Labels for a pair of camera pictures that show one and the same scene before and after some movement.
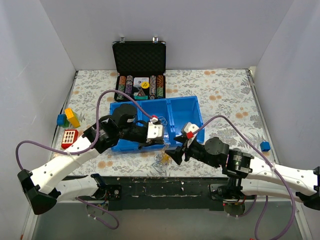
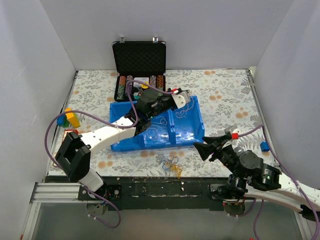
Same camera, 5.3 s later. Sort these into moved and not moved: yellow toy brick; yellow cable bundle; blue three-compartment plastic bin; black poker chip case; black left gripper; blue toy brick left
Moved: yellow cable bundle; black left gripper
Not moved: black poker chip case; yellow toy brick; blue three-compartment plastic bin; blue toy brick left
